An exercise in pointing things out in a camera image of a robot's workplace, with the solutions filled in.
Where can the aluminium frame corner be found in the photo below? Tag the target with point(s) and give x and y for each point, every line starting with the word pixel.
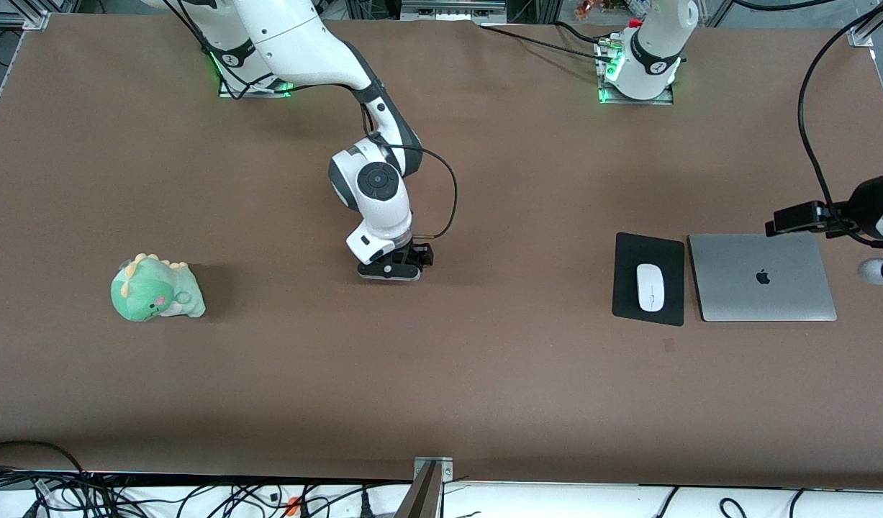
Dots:
pixel 24 18

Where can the green plush dinosaur toy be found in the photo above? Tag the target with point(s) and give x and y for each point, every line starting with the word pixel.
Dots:
pixel 150 291

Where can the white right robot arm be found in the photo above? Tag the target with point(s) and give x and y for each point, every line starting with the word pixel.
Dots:
pixel 297 43

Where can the black mouse pad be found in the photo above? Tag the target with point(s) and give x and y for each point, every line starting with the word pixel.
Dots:
pixel 625 248

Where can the metal clamp bracket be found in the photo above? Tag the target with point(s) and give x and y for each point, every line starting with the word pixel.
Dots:
pixel 445 467

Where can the silver laptop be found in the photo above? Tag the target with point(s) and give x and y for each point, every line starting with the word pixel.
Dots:
pixel 761 277

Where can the dark camera pole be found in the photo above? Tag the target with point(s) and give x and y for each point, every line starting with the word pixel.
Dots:
pixel 421 500

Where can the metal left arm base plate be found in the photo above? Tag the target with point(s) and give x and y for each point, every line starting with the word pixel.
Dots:
pixel 639 101

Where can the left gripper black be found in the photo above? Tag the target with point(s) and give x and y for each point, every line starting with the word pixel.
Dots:
pixel 833 216

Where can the aluminium profile bar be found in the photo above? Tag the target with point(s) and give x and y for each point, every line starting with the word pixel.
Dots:
pixel 448 8

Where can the white computer mouse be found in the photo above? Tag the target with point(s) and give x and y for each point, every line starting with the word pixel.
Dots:
pixel 650 288

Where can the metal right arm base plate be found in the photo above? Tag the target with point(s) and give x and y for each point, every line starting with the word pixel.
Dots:
pixel 229 92

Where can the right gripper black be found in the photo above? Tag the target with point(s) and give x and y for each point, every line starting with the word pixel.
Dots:
pixel 414 253

